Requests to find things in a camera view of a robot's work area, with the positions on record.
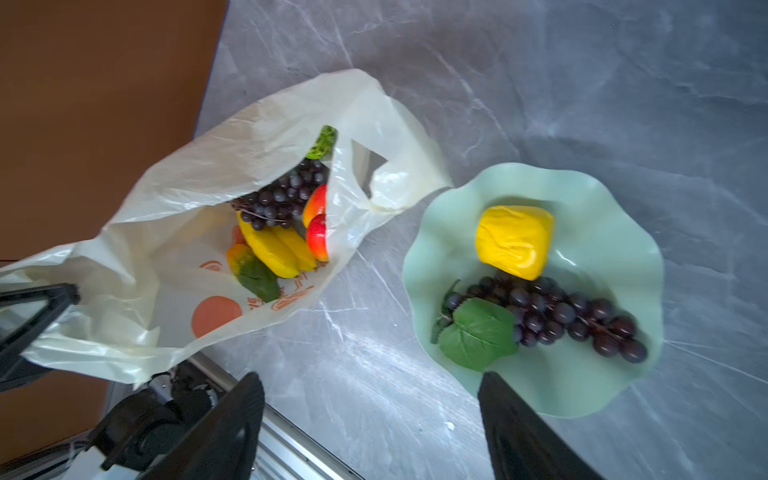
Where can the dark purple grape bunch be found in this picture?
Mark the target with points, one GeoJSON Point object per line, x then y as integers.
{"type": "Point", "coordinates": [282, 202]}

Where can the red yellow mango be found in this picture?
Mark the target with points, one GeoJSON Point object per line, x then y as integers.
{"type": "Point", "coordinates": [315, 205]}

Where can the red orange mango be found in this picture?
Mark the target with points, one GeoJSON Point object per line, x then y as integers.
{"type": "Point", "coordinates": [316, 238]}

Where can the light green fruit plate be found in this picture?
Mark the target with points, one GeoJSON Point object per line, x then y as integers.
{"type": "Point", "coordinates": [597, 250]}

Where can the yellow lemon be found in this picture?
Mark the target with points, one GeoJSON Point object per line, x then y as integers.
{"type": "Point", "coordinates": [515, 239]}

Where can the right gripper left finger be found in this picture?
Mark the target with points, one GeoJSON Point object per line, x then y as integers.
{"type": "Point", "coordinates": [224, 443]}

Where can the yellow banana bunch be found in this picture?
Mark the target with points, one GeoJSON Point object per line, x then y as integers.
{"type": "Point", "coordinates": [283, 251]}

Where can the cream plastic bag orange print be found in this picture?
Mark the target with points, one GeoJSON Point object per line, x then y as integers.
{"type": "Point", "coordinates": [154, 285]}

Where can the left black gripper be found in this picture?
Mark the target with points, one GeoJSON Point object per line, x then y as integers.
{"type": "Point", "coordinates": [143, 426]}

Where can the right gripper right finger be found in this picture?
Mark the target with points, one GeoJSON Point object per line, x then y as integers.
{"type": "Point", "coordinates": [520, 444]}

